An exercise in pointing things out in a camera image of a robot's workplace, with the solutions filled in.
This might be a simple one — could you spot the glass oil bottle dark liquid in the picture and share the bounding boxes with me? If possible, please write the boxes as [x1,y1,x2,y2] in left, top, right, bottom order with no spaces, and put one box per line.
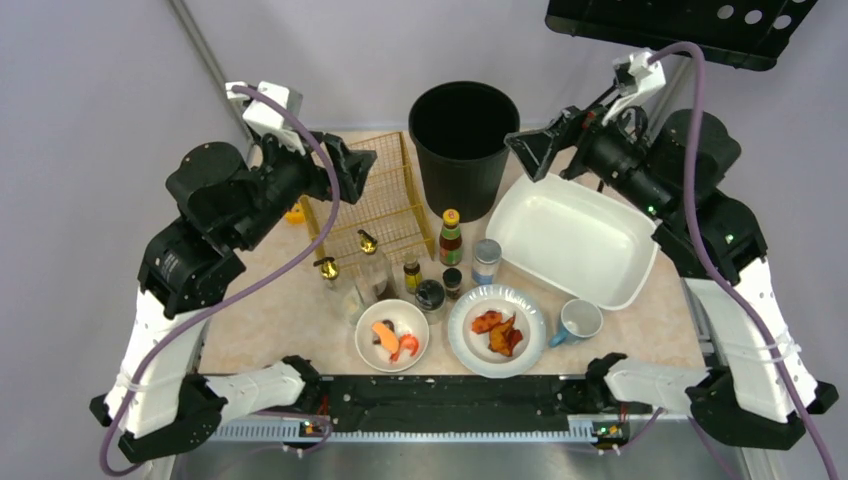
[357,229,399,301]

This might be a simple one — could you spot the red sauce bottle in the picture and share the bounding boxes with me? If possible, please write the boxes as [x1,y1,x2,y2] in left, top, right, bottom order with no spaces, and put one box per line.
[439,209,463,267]

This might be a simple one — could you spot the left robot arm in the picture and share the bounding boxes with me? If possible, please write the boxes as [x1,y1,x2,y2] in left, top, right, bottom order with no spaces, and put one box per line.
[90,132,377,465]

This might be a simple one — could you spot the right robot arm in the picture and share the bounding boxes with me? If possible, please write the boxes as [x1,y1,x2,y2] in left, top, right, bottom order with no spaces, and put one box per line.
[504,106,839,451]

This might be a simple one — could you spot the black trash bin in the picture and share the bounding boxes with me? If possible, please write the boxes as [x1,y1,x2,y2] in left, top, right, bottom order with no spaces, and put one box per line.
[408,81,520,223]

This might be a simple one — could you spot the white rectangular tub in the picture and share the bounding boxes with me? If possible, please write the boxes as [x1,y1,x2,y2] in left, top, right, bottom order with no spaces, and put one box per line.
[486,174,658,311]

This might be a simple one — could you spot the small yellow oil bottle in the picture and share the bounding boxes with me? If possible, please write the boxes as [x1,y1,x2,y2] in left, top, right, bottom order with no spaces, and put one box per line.
[403,252,423,294]

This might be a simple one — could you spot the small dark spice jar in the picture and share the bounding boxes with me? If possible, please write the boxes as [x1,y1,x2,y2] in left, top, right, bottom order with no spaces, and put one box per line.
[442,267,463,300]

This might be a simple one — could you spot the blue mug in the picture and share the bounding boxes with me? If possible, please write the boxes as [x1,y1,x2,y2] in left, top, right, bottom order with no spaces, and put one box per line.
[548,298,604,348]

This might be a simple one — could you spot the white bowl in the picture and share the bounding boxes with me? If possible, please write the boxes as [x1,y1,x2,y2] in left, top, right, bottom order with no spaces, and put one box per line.
[355,299,430,373]

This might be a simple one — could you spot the orange food piece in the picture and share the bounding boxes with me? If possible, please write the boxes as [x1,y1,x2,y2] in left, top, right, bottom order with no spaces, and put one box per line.
[372,320,400,354]

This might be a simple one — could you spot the black music stand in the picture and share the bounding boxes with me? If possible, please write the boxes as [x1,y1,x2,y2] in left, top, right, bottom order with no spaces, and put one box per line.
[545,0,817,72]

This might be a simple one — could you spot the red shrimp toy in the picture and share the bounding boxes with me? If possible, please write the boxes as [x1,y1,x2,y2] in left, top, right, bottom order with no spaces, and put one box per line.
[389,334,420,363]

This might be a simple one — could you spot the white paper plate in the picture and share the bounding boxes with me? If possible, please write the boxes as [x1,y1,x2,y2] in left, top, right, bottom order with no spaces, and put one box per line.
[447,284,547,379]

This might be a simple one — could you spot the fried food pieces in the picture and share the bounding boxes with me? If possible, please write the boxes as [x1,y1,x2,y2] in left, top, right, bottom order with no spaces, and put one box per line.
[471,310,524,357]

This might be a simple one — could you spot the gold wire basket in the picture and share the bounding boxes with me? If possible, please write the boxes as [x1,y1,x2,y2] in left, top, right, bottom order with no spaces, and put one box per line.
[314,131,435,272]

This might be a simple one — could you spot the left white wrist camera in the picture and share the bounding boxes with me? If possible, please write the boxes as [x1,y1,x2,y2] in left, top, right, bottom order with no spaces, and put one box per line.
[225,81,306,154]

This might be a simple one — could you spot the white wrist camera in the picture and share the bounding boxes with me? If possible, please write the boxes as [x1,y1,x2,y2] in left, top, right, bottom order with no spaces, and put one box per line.
[225,81,306,154]
[602,49,666,126]

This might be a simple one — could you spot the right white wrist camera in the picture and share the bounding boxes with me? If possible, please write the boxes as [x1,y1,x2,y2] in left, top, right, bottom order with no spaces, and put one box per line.
[602,49,666,126]

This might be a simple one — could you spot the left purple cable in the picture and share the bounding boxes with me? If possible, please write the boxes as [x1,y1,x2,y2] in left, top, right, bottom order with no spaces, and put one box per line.
[99,84,342,478]

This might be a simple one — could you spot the metal corner post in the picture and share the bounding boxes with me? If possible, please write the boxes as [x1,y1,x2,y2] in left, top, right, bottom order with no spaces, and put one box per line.
[165,0,252,141]

